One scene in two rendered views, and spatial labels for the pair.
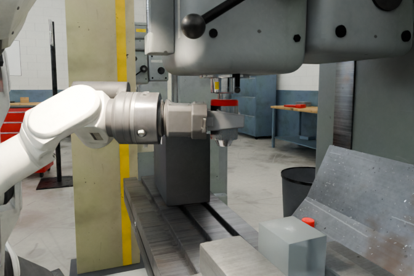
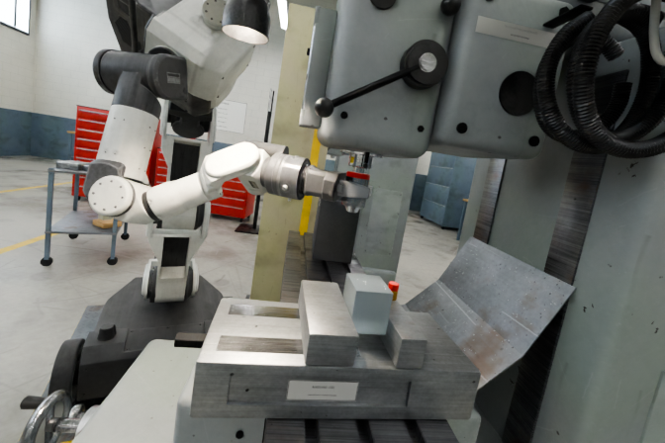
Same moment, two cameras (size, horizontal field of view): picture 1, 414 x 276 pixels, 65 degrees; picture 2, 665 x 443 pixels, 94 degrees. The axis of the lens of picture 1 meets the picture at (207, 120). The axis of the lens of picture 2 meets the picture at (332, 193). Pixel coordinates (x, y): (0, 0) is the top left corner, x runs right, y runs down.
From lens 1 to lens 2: 14 cm
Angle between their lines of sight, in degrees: 13
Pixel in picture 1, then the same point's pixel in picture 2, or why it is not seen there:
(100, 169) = (282, 223)
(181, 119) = (317, 182)
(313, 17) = (440, 113)
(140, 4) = not seen: hidden behind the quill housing
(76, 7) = (288, 81)
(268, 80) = (466, 172)
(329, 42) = (449, 136)
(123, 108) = (274, 165)
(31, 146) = (204, 182)
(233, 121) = (359, 192)
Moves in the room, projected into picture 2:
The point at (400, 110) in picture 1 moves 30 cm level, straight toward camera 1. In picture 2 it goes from (534, 214) to (484, 218)
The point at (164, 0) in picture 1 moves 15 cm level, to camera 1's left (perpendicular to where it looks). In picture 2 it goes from (318, 84) to (243, 76)
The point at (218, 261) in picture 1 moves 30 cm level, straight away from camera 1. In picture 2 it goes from (306, 293) to (350, 245)
